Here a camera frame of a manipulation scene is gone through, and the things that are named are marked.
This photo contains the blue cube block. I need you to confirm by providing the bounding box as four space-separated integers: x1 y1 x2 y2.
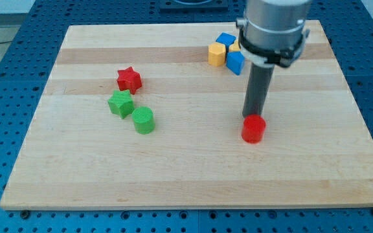
216 32 236 49
226 52 245 75

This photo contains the red cylinder block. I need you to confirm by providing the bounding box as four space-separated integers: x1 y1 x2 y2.
241 115 266 144

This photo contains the green cylinder block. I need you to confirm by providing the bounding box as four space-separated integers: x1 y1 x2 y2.
131 106 155 134

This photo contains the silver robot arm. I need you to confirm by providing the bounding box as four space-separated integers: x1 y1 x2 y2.
236 0 311 68

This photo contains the green star block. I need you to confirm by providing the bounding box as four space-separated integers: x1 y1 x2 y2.
107 90 134 119

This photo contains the yellow block behind arm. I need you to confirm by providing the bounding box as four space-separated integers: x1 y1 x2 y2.
228 40 240 52

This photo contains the blue cube block front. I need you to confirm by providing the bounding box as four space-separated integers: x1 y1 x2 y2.
226 52 245 75

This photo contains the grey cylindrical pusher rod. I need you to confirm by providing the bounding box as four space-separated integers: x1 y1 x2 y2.
242 64 274 118

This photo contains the blue cube block rear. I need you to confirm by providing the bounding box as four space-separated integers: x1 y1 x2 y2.
216 32 236 49

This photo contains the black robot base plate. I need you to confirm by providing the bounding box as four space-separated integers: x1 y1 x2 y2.
158 0 229 12

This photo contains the red star block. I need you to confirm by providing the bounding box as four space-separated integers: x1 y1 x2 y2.
117 67 142 94

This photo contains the yellow hexagon block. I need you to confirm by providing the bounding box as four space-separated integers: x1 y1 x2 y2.
208 42 227 67

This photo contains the wooden board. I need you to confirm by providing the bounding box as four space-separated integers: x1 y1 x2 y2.
0 20 373 210

